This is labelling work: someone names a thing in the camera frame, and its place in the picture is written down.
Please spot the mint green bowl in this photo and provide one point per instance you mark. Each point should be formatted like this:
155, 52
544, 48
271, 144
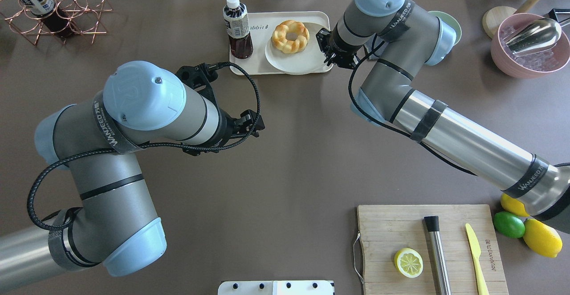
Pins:
451, 21

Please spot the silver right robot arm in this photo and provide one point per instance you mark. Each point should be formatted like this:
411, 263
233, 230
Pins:
415, 37

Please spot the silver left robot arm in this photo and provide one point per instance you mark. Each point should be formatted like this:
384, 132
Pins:
141, 106

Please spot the yellow lemon lower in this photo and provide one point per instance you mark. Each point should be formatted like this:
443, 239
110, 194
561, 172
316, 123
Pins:
542, 239

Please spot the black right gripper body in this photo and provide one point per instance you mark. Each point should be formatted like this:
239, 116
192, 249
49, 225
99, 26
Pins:
337, 46

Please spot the white shallow bowl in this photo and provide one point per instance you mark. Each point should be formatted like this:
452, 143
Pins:
310, 60

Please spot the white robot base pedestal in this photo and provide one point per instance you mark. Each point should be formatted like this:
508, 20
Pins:
277, 287

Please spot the bottle in wire rack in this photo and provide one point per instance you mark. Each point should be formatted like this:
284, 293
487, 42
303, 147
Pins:
51, 16

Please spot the dark tea bottle on tray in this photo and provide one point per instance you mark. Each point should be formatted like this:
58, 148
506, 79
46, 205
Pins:
235, 14

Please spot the steel ice scoop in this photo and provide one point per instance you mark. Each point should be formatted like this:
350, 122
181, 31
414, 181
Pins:
540, 35

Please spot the halved lemon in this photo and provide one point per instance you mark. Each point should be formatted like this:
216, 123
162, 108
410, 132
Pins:
408, 262

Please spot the twisted ring donut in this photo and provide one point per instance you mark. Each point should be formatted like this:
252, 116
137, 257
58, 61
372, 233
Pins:
290, 37

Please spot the wooden cutting board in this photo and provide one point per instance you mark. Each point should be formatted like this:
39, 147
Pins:
386, 229

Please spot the pink ice bucket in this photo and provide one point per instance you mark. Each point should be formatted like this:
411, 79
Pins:
506, 62

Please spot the cream rabbit tray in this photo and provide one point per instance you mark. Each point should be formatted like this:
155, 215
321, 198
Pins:
262, 25

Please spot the round wooden coaster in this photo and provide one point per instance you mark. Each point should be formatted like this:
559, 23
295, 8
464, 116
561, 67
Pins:
494, 17

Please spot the copper wire bottle rack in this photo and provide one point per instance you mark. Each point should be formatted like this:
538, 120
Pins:
84, 19

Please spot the yellow lemon upper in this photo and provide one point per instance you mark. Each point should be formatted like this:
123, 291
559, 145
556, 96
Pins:
514, 206

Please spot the green lime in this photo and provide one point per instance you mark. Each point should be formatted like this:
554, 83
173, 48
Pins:
508, 224

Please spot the yellow plastic knife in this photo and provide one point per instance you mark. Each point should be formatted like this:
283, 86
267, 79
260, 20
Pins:
476, 251

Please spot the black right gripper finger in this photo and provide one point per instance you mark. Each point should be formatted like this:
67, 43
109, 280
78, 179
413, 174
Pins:
329, 58
322, 37

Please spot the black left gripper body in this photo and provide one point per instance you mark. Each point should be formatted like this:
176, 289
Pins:
227, 128

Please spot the yellow lemon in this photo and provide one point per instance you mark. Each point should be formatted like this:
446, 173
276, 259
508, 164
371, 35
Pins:
542, 239
514, 206

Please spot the grey folded cloth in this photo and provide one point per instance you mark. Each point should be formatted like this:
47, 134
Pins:
374, 44

